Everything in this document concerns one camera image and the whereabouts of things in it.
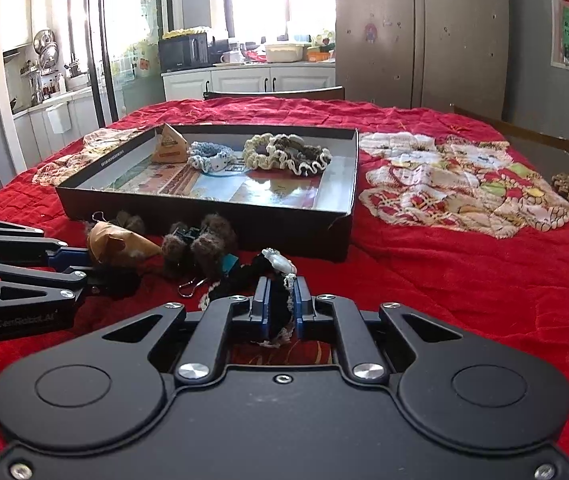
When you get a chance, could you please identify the white kitchen cabinet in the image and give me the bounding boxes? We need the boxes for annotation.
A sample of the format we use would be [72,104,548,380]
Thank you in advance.
[162,61,337,102]

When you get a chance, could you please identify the brown fuzzy clip pair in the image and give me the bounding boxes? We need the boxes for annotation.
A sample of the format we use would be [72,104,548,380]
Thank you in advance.
[161,213,238,279]

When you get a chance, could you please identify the shallow black cardboard box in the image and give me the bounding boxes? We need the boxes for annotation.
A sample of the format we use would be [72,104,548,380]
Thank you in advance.
[55,124,360,263]

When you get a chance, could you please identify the white hanging bin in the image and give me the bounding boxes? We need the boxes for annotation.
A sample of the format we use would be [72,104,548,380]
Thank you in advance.
[46,101,71,134]

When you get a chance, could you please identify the black scrunchie with cream edge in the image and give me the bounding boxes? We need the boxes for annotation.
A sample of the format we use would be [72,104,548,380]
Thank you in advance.
[199,247,298,347]

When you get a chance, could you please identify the cream plastic container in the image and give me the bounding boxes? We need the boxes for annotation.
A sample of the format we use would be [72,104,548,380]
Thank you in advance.
[266,43,306,63]

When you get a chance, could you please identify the black microwave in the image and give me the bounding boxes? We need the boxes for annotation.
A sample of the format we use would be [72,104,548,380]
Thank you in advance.
[158,32,210,73]

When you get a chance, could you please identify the dark wooden chair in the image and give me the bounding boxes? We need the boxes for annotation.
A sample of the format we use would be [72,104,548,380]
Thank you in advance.
[451,105,569,161]

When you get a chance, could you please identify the blue crochet scrunchie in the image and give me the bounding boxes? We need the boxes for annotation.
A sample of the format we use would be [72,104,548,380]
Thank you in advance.
[187,141,245,174]

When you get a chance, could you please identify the stainless steel pots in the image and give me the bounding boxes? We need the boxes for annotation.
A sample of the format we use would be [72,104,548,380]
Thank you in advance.
[33,29,60,61]

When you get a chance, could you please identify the brown paper snack packet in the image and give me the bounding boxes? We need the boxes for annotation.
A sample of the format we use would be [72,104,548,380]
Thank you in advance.
[152,122,188,163]
[87,222,162,266]

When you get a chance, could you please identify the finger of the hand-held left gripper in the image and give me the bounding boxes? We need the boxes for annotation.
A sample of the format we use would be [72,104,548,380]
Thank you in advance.
[0,212,93,269]
[0,259,140,312]

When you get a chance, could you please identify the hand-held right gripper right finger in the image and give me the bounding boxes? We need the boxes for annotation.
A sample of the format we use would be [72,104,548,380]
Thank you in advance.
[294,276,465,386]

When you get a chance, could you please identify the steel refrigerator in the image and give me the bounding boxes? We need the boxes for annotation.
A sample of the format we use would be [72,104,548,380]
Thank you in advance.
[335,0,510,111]

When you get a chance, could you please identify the yellow cloth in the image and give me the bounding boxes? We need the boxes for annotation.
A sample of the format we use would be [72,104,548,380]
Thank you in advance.
[162,26,210,40]

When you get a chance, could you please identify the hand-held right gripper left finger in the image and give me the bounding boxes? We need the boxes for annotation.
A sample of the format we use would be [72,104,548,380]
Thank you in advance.
[97,276,271,386]

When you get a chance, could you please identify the red quilted blanket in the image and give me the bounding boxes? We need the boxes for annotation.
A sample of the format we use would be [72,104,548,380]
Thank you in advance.
[0,96,569,461]

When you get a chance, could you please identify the teal binder clip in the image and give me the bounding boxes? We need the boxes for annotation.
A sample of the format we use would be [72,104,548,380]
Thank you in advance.
[178,254,241,299]

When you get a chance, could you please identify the brown fuzzy hair clip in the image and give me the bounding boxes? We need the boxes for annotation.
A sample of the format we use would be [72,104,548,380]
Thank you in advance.
[113,210,146,234]

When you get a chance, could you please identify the brown and cream crochet scrunchie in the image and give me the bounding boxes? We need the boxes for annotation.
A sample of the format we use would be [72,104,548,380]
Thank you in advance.
[269,134,333,176]

